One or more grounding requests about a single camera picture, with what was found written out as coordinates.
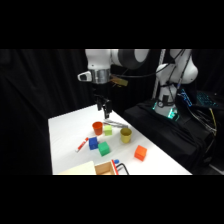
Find black cloth covered stand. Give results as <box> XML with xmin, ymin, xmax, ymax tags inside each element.
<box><xmin>123</xmin><ymin>99</ymin><xmax>224</xmax><ymax>175</ymax></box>

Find black curtain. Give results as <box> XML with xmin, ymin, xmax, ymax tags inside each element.
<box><xmin>0</xmin><ymin>49</ymin><xmax>224</xmax><ymax>176</ymax></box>

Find orange cup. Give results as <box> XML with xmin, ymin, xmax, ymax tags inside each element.
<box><xmin>91</xmin><ymin>121</ymin><xmax>104</xmax><ymax>136</ymax></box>

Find yellow cup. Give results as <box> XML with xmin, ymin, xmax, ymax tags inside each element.
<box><xmin>119</xmin><ymin>127</ymin><xmax>133</xmax><ymax>145</ymax></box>

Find yellow cable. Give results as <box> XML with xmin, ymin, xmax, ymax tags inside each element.
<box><xmin>208</xmin><ymin>107</ymin><xmax>218</xmax><ymax>137</ymax></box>

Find blue cube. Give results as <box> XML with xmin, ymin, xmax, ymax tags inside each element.
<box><xmin>88</xmin><ymin>136</ymin><xmax>99</xmax><ymax>151</ymax></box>

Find light green cube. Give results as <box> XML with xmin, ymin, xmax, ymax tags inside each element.
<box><xmin>103</xmin><ymin>124</ymin><xmax>113</xmax><ymax>137</ymax></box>

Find blue lit keyboard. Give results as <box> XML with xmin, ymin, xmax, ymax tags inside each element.
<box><xmin>195</xmin><ymin>91</ymin><xmax>218</xmax><ymax>108</ymax></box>

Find red cube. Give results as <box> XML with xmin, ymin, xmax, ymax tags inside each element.
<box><xmin>134</xmin><ymin>145</ymin><xmax>148</xmax><ymax>162</ymax></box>

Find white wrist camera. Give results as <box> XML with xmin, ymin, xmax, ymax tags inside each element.
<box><xmin>77</xmin><ymin>70</ymin><xmax>93</xmax><ymax>83</ymax></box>

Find black and red handle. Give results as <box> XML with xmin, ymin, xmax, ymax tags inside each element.
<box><xmin>114</xmin><ymin>162</ymin><xmax>131</xmax><ymax>176</ymax></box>

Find red and white marker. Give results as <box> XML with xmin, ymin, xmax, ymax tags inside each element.
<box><xmin>74</xmin><ymin>136</ymin><xmax>90</xmax><ymax>153</ymax></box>

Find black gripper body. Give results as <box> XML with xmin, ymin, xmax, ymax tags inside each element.
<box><xmin>92</xmin><ymin>82</ymin><xmax>113</xmax><ymax>112</ymax></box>

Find tan tag on wrist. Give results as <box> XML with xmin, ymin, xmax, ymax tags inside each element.
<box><xmin>110</xmin><ymin>75</ymin><xmax>130</xmax><ymax>88</ymax></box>

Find wooden box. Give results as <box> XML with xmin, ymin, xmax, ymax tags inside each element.
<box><xmin>94</xmin><ymin>160</ymin><xmax>118</xmax><ymax>176</ymax></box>

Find silver metal tongs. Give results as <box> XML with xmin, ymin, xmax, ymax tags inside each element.
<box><xmin>103</xmin><ymin>118</ymin><xmax>130</xmax><ymax>129</ymax></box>

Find beige flat board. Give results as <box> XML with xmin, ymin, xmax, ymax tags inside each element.
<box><xmin>54</xmin><ymin>160</ymin><xmax>98</xmax><ymax>176</ymax></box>

